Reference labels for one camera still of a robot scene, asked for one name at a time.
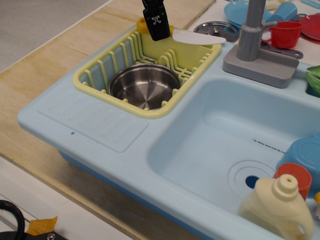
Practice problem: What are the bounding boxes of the stainless steel pot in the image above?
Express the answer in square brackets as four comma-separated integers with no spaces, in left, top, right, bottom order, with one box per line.
[108,58,182,111]

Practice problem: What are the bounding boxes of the red cup in sink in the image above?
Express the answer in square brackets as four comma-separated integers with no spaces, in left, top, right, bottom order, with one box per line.
[273,162,312,200]

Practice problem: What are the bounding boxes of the black cable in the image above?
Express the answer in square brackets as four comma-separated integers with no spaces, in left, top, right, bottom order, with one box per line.
[0,199,25,240]

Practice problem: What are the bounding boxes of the green toy bowl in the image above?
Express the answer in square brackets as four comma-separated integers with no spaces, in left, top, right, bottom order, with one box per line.
[306,65,320,96]

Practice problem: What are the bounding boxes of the light blue plate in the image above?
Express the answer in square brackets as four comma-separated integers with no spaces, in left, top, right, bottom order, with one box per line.
[224,0,272,27]

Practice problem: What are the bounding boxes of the light blue toy sink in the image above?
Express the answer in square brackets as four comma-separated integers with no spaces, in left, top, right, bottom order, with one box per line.
[17,43,320,240]

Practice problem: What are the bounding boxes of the wooden board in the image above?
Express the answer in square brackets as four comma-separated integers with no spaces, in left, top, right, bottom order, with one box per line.
[0,0,216,240]

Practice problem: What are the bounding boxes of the red toy cup with handle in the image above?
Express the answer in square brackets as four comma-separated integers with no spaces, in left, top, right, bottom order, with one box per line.
[262,21,302,49]

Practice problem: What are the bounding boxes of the blue toy cup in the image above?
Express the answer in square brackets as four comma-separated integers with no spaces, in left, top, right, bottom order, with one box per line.
[266,1,298,23]

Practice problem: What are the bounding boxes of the yellow dish rack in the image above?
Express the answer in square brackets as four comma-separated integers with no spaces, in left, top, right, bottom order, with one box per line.
[72,27,222,119]

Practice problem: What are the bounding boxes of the yellow tape piece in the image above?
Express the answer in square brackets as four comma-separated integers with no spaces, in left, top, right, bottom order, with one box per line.
[26,216,58,236]

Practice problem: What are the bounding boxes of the steel pot lid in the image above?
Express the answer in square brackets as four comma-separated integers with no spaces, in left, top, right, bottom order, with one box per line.
[193,21,240,43]

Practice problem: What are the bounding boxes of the cream detergent bottle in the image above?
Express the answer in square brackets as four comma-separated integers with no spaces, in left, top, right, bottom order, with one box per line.
[237,174,315,240]

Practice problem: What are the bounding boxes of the blue bowl in sink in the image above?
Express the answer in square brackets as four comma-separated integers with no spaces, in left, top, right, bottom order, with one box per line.
[276,133,320,198]

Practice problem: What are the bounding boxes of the yellow handled white toy knife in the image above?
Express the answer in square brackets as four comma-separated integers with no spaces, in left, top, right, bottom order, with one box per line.
[136,18,227,46]

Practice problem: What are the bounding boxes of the grey toy utensil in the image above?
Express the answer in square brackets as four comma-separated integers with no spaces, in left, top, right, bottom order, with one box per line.
[260,41,304,60]

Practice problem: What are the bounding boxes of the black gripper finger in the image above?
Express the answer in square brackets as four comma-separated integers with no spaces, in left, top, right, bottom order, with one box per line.
[142,0,171,41]

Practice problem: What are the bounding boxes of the black base with screw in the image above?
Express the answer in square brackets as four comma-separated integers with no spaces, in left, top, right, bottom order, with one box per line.
[0,231,66,240]

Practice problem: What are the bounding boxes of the yellow toy at edge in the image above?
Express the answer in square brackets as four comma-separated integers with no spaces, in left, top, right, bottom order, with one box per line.
[314,192,320,205]

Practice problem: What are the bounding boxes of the grey toy faucet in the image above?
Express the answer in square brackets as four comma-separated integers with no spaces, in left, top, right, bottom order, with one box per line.
[222,0,299,89]

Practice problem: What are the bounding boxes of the red plate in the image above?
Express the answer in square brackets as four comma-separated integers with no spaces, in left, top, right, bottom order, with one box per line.
[298,14,320,41]

